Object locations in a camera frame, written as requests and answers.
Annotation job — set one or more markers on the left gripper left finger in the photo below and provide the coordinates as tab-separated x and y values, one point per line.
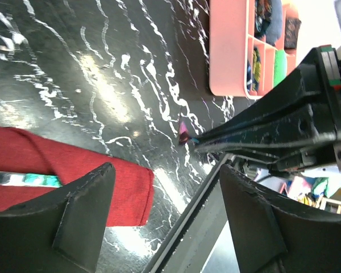
60	231

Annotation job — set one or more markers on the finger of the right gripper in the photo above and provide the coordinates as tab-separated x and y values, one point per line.
306	126
308	87

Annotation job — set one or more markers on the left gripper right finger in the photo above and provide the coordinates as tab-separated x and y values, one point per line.
273	233

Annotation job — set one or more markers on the dark red cloth napkin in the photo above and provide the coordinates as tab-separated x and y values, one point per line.
127	186

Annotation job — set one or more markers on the silver spoon patterned handle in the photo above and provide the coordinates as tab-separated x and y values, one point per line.
29	180

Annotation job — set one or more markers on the green rolled sock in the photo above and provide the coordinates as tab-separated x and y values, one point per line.
280	67

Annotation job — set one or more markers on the brown patterned rolled sock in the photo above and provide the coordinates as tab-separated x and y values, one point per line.
292	27

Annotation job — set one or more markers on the grey-blue rolled sock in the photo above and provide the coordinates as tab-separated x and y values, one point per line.
274	30

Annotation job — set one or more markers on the yellow blue rolled sock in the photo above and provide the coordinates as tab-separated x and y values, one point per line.
256	69

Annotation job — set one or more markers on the blue dotted rolled sock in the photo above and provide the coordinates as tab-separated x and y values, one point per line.
248	77

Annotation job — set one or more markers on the pink divided organizer tray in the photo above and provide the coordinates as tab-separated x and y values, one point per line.
232	25

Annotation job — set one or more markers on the dark patterned rolled sock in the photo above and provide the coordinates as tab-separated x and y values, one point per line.
263	17

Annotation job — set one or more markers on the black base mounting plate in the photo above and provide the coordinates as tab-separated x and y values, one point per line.
189	243

